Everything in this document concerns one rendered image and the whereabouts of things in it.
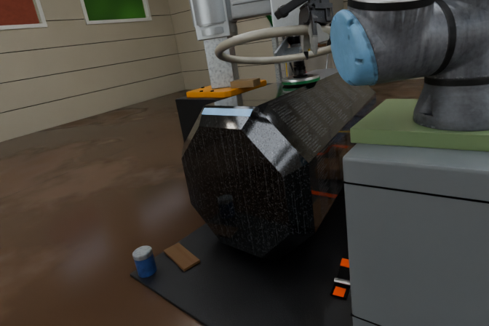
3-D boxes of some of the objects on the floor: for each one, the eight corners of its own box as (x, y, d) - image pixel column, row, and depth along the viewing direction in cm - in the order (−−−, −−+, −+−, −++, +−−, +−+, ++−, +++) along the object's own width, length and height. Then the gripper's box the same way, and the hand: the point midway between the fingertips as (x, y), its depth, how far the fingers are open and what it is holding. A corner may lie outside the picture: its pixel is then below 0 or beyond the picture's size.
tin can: (149, 263, 185) (143, 243, 181) (161, 268, 179) (155, 247, 175) (134, 274, 178) (128, 254, 174) (145, 280, 172) (140, 259, 168)
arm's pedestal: (553, 375, 103) (599, 105, 78) (580, 590, 65) (685, 204, 40) (383, 314, 133) (377, 105, 108) (335, 438, 95) (308, 162, 70)
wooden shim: (164, 252, 193) (163, 249, 193) (178, 244, 199) (178, 241, 199) (184, 271, 174) (183, 269, 174) (200, 262, 180) (199, 260, 179)
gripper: (335, -23, 98) (340, 52, 99) (316, -6, 109) (320, 60, 111) (308, -23, 96) (313, 52, 97) (292, -7, 107) (296, 60, 109)
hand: (308, 52), depth 103 cm, fingers closed on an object, 5 cm apart
